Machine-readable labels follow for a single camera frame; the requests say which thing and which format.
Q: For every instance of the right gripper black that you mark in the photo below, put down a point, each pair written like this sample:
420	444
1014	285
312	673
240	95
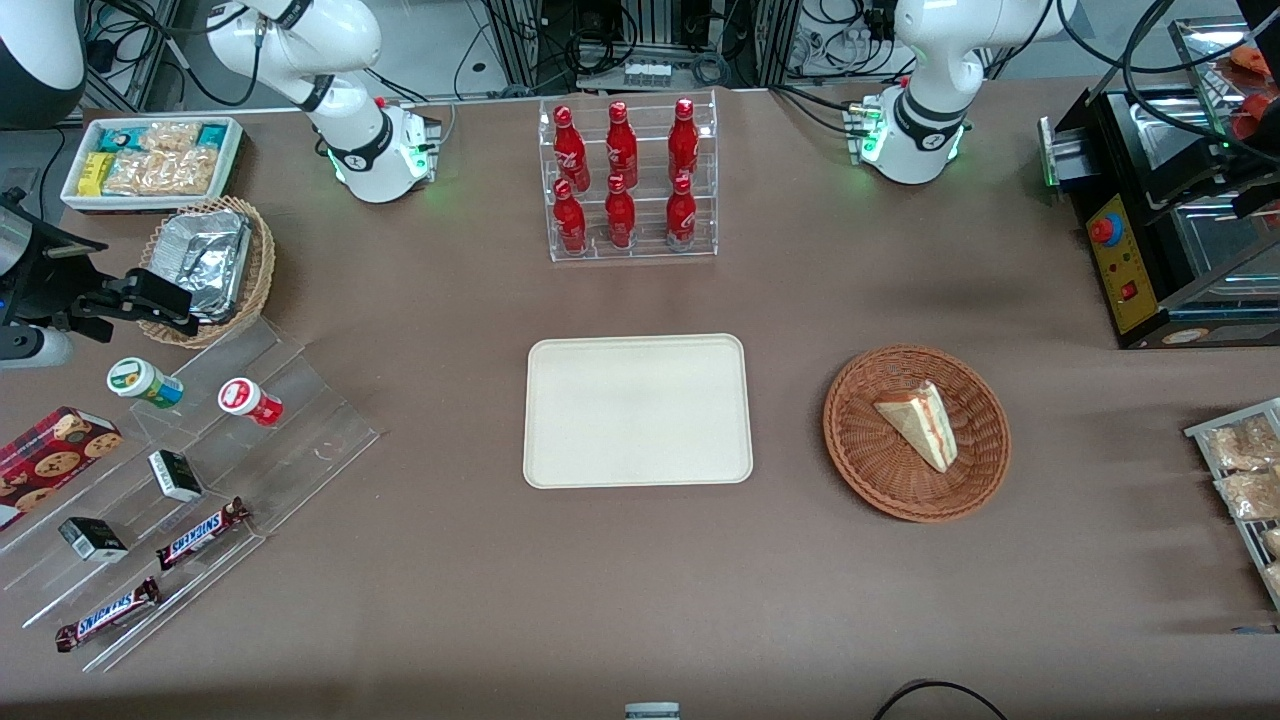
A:
42	276

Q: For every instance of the triangular sandwich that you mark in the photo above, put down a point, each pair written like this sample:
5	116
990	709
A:
922	425

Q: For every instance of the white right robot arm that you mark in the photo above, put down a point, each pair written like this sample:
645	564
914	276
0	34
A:
350	120

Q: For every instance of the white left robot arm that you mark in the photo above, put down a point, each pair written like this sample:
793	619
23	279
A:
925	110

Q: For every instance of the light tan wicker basket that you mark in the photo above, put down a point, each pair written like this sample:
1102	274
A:
262	265

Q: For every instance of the cream rectangular tray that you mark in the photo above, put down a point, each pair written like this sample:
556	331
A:
637	412

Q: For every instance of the brown round wicker basket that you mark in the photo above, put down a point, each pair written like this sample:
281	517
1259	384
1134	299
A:
900	480

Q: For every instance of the green lidded cup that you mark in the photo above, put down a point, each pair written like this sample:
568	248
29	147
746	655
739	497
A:
143	382

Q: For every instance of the aluminium foil container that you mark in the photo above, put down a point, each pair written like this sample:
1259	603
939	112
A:
205	260

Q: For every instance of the yellow snack packet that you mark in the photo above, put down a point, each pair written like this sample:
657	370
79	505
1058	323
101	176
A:
96	173

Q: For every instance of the clear cracker bag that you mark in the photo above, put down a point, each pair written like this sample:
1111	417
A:
165	172
170	136

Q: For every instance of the red lidded cup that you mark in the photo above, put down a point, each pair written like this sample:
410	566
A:
248	401

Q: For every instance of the red cookie box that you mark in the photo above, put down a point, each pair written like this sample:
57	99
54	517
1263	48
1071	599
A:
55	462

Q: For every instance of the small black box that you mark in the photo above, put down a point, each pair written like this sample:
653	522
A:
93	540
176	476

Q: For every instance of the teal snack packet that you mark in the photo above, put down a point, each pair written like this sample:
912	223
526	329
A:
212	135
122	138

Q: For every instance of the white plastic snack bin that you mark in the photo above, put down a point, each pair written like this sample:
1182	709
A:
232	160

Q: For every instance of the clear acrylic step display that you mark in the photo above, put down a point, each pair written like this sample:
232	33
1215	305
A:
320	440

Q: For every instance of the brown Snickers bar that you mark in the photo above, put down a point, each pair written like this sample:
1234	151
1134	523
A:
108	614
200	535

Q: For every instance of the red cola bottle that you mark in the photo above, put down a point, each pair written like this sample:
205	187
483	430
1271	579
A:
620	218
572	155
570	222
622	150
684	145
681	215

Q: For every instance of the clear acrylic bottle rack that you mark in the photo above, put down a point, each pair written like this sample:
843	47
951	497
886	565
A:
650	250

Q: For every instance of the white power strip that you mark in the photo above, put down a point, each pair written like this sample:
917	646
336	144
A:
648	73

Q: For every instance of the metal equipment rack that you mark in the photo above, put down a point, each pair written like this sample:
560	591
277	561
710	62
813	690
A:
640	30

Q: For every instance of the black machine with yellow panel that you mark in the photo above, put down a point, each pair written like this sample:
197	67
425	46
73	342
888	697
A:
1130	260

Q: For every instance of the clear pastry packet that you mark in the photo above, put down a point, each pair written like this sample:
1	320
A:
1274	578
1272	542
1240	445
1250	495

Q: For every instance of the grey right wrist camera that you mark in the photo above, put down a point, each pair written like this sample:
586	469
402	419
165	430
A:
35	348

